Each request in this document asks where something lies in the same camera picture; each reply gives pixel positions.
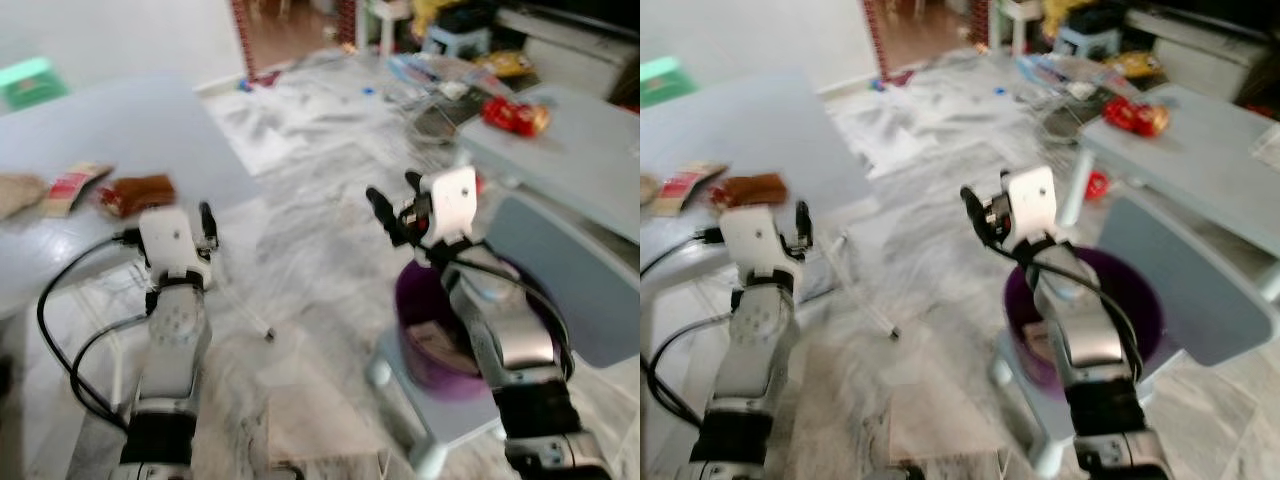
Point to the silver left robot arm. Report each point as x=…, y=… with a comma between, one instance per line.
x=750, y=350
x=170, y=350

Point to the purple plastic rubbish bin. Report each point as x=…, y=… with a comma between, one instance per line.
x=420, y=300
x=1150, y=300

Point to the beige paper rubbish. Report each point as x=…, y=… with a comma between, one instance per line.
x=435, y=345
x=1038, y=343

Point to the brown and red snack packet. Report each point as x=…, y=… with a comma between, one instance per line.
x=140, y=195
x=752, y=190

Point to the white square plastic table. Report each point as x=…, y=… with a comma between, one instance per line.
x=120, y=130
x=760, y=130

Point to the clear plastic bag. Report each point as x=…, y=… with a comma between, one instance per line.
x=1055, y=78
x=430, y=78

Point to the red and tan cardboard box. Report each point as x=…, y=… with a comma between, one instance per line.
x=72, y=190
x=688, y=188

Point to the red shiny snack packet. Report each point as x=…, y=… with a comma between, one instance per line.
x=515, y=116
x=1135, y=117

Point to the light blue plastic stool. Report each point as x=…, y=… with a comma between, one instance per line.
x=1087, y=42
x=457, y=42

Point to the red cloth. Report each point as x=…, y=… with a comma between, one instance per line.
x=895, y=76
x=262, y=78

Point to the yellow snack packet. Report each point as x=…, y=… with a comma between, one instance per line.
x=512, y=64
x=1135, y=64

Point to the crumpled beige paper tissue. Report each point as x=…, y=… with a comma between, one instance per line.
x=20, y=195
x=648, y=190

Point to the white plastic stool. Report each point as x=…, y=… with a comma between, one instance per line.
x=385, y=20
x=1020, y=20

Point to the grey plastic table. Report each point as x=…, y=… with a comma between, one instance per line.
x=580, y=150
x=1200, y=160

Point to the red brick door pillar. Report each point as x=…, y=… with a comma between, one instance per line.
x=876, y=40
x=241, y=40

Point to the green plastic stool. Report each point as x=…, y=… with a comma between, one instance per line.
x=657, y=82
x=30, y=82

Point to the grey low cabinet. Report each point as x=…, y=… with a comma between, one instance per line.
x=570, y=50
x=1200, y=50

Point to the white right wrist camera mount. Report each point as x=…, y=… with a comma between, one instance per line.
x=450, y=205
x=1035, y=205

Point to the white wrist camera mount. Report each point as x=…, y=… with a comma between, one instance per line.
x=172, y=245
x=755, y=245
x=450, y=205
x=1035, y=205

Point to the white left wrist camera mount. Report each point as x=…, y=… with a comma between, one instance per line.
x=755, y=245
x=172, y=245

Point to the dark red door post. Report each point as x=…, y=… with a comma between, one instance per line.
x=979, y=22
x=346, y=22

